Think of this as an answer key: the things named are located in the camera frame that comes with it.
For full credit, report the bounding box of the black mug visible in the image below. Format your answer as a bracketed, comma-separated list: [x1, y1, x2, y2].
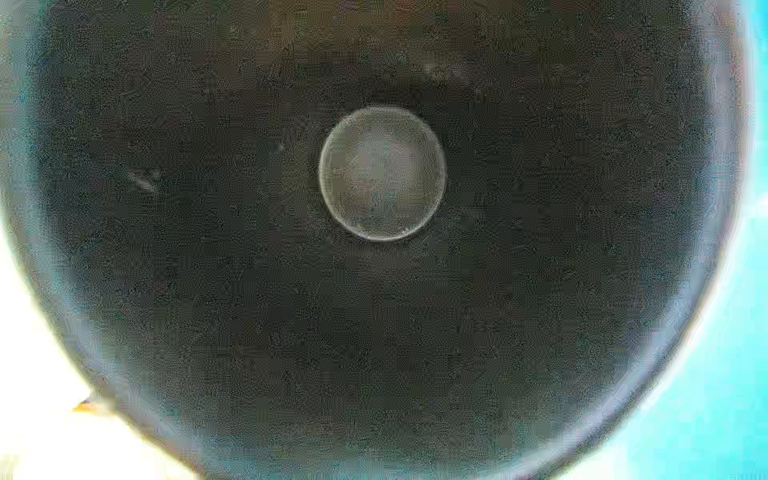
[1, 1, 752, 479]

